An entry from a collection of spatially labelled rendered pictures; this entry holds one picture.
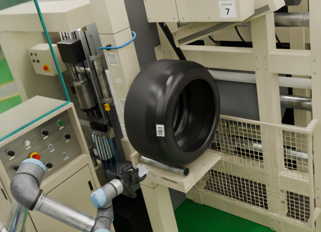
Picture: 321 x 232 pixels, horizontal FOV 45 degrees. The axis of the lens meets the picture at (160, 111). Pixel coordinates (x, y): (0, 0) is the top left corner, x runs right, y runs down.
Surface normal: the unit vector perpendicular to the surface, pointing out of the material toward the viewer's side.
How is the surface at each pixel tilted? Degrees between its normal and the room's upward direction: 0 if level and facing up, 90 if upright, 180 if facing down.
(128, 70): 90
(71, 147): 90
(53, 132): 90
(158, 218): 90
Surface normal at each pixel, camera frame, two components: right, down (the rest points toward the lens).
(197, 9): -0.62, 0.45
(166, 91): 0.12, -0.23
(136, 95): -0.59, -0.26
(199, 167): -0.20, -0.88
